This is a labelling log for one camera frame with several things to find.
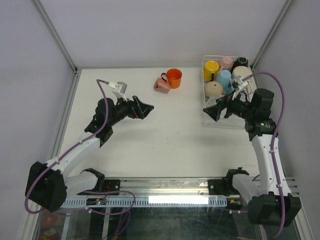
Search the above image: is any white light-blue mug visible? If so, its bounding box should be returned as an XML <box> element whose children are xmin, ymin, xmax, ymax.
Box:
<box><xmin>215</xmin><ymin>70</ymin><xmax>233</xmax><ymax>95</ymax></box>

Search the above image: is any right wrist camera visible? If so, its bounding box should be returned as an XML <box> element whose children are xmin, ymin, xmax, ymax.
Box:
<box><xmin>231</xmin><ymin>76</ymin><xmax>249</xmax><ymax>93</ymax></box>

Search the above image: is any beige mug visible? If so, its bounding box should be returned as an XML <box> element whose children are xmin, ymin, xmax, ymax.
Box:
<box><xmin>204</xmin><ymin>81</ymin><xmax>224</xmax><ymax>98</ymax></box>

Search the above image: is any clear dish rack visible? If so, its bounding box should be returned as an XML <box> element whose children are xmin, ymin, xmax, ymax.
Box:
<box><xmin>200</xmin><ymin>55</ymin><xmax>257</xmax><ymax>130</ymax></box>

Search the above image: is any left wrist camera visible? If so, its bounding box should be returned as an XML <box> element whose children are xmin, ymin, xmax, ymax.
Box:
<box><xmin>107</xmin><ymin>81</ymin><xmax>128</xmax><ymax>102</ymax></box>

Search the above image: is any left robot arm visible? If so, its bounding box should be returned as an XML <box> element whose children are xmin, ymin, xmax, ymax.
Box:
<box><xmin>24</xmin><ymin>95</ymin><xmax>155</xmax><ymax>213</ymax></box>

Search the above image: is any yellow mug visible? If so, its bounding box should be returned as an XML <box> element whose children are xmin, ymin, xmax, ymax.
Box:
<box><xmin>203</xmin><ymin>60</ymin><xmax>220</xmax><ymax>82</ymax></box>

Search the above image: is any clear plastic cup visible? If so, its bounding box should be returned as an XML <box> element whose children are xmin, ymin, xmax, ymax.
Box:
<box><xmin>205</xmin><ymin>96</ymin><xmax>220</xmax><ymax>108</ymax></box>

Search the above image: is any aluminium mounting rail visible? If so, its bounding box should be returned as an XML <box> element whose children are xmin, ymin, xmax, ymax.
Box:
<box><xmin>32</xmin><ymin>176</ymin><xmax>300</xmax><ymax>201</ymax></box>

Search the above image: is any white cable duct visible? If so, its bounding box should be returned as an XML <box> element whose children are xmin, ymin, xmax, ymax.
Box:
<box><xmin>61</xmin><ymin>195</ymin><xmax>227</xmax><ymax>209</ymax></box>

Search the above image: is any orange mug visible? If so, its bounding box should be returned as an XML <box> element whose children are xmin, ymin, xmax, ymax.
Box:
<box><xmin>161</xmin><ymin>68</ymin><xmax>183</xmax><ymax>89</ymax></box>

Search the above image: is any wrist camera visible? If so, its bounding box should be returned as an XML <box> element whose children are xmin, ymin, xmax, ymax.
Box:
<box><xmin>107</xmin><ymin>81</ymin><xmax>128</xmax><ymax>102</ymax></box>
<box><xmin>231</xmin><ymin>76</ymin><xmax>249</xmax><ymax>93</ymax></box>

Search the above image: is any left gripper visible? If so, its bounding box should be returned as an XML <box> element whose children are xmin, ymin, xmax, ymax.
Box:
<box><xmin>107</xmin><ymin>93</ymin><xmax>153</xmax><ymax>127</ymax></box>

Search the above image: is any green inside mug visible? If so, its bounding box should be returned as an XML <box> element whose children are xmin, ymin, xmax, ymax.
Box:
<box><xmin>231</xmin><ymin>66</ymin><xmax>253</xmax><ymax>84</ymax></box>

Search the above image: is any black mug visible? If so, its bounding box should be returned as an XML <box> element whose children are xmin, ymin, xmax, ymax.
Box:
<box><xmin>230</xmin><ymin>56</ymin><xmax>249</xmax><ymax>73</ymax></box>

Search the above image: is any pink patterned mug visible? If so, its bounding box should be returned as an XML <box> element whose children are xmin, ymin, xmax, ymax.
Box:
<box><xmin>153</xmin><ymin>73</ymin><xmax>171</xmax><ymax>94</ymax></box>

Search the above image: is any blue mug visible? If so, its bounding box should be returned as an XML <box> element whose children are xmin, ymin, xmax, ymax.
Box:
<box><xmin>227</xmin><ymin>85</ymin><xmax>241</xmax><ymax>99</ymax></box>

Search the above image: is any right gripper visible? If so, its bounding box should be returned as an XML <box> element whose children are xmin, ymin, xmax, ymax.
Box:
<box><xmin>202</xmin><ymin>89</ymin><xmax>255</xmax><ymax>122</ymax></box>

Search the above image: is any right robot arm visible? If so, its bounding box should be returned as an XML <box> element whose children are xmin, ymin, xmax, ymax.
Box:
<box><xmin>203</xmin><ymin>88</ymin><xmax>302</xmax><ymax>227</ymax></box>

